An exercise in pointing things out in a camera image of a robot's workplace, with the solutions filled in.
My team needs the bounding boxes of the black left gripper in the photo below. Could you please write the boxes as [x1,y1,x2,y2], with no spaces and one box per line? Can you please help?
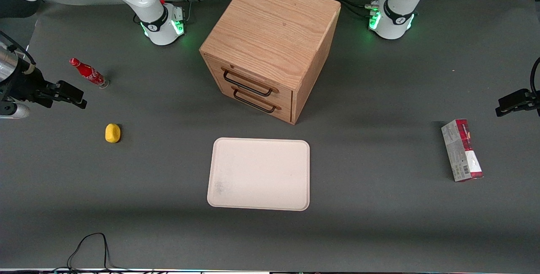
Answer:
[495,89,540,118]

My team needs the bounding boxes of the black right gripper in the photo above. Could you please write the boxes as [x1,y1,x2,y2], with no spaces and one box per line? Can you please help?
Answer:
[7,67,88,110]

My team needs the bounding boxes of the red coke bottle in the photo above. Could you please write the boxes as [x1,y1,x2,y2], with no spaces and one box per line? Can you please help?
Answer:
[69,58,110,89]

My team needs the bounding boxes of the beige plastic tray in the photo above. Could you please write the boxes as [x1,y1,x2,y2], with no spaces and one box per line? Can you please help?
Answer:
[207,137,311,212]

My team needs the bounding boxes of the yellow lemon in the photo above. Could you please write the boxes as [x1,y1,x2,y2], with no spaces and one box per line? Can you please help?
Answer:
[105,123,122,144]

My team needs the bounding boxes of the red grey carton box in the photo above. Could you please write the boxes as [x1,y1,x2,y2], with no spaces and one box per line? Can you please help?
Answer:
[441,118,484,183]

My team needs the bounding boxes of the wooden drawer cabinet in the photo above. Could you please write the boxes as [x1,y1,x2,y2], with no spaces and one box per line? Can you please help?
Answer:
[199,0,341,125]

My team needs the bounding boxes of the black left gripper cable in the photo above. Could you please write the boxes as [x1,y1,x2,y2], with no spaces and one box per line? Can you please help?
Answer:
[530,57,540,97]

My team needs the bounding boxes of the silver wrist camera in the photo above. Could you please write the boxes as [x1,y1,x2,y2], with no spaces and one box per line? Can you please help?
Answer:
[0,103,31,119]

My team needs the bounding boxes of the black looped cable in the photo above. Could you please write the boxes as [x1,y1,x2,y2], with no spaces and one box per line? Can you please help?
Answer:
[53,232,127,274]

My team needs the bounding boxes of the black wide drawer handle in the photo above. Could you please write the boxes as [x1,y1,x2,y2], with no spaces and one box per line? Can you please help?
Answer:
[222,69,274,97]

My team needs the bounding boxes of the black narrow drawer handle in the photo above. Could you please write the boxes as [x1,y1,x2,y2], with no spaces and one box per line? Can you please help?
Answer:
[232,88,277,114]

